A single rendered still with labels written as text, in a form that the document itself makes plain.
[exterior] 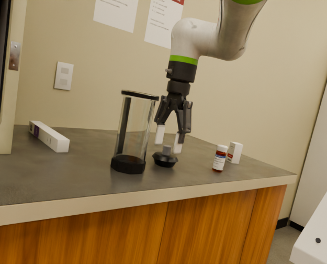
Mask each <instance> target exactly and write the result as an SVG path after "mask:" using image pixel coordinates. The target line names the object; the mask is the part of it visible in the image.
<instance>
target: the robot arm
mask: <svg viewBox="0 0 327 264"><path fill-rule="evenodd" d="M267 1H268V0H219V17H218V22H217V23H211V22H208V21H203V20H199V19H195V18H191V17H187V18H183V19H181V20H179V21H178V22H177V23H176V24H175V25H174V27H173V29H172V32H171V53H170V59H169V63H168V68H167V69H165V72H167V74H166V78H168V79H170V80H169V81H168V83H167V89H166V90H167V91H168V95H167V96H164V95H162V96H161V101H160V104H159V107H158V109H157V112H156V116H155V118H154V122H156V124H157V129H156V136H155V142H154V144H155V145H162V142H163V136H164V131H165V122H166V120H167V119H168V117H169V115H170V113H171V112H172V111H173V110H174V111H175V113H176V117H177V124H178V131H177V132H176V137H175V142H174V148H173V153H181V149H182V144H183V143H184V139H185V134H186V133H191V109H192V106H193V102H191V101H187V99H186V96H187V95H189V91H190V86H191V85H190V84H189V83H194V80H195V75H196V70H197V65H198V60H199V57H201V56H207V57H212V58H217V59H220V60H224V61H233V60H236V59H238V58H239V57H241V56H242V55H243V54H244V53H245V51H246V49H247V44H248V40H249V35H250V32H251V30H252V27H253V25H254V23H255V21H256V19H257V17H258V15H259V13H260V11H261V10H262V8H263V7H264V5H265V4H266V2H267ZM158 118H159V119H158Z"/></svg>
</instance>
